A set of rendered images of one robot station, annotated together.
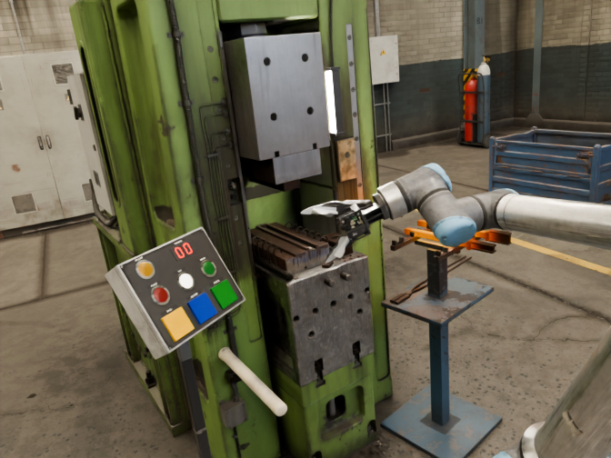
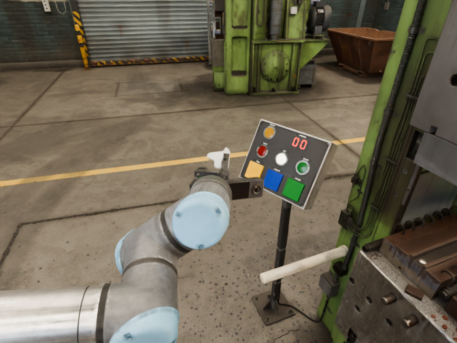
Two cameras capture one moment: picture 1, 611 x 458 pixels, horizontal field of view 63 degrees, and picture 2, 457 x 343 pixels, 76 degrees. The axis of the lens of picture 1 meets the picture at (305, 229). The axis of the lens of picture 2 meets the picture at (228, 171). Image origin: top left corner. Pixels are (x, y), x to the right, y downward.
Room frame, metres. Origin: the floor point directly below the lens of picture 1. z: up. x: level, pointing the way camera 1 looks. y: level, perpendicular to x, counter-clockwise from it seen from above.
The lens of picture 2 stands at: (1.35, -0.71, 1.69)
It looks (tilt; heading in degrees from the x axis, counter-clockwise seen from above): 32 degrees down; 100
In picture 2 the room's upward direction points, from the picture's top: straight up
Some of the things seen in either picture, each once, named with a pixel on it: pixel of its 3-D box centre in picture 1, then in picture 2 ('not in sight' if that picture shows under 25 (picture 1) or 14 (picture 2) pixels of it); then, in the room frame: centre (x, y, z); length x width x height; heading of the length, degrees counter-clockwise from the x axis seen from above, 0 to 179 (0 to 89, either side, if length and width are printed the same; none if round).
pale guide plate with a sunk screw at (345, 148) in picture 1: (345, 159); not in sight; (2.07, -0.20, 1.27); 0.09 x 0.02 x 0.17; 121
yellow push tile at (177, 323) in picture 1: (177, 323); (254, 171); (1.28, 0.39, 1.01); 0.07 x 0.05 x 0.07; 146
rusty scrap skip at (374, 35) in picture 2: not in sight; (365, 52); (3.29, 7.07, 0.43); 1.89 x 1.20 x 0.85; 114
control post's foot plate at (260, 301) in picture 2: not in sight; (273, 301); (1.43, 0.44, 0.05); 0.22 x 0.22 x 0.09; 31
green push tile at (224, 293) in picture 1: (223, 294); (293, 189); (1.44, 0.28, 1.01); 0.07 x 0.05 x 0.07; 146
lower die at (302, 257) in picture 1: (280, 245); (453, 246); (1.97, 0.11, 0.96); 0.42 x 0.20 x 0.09; 31
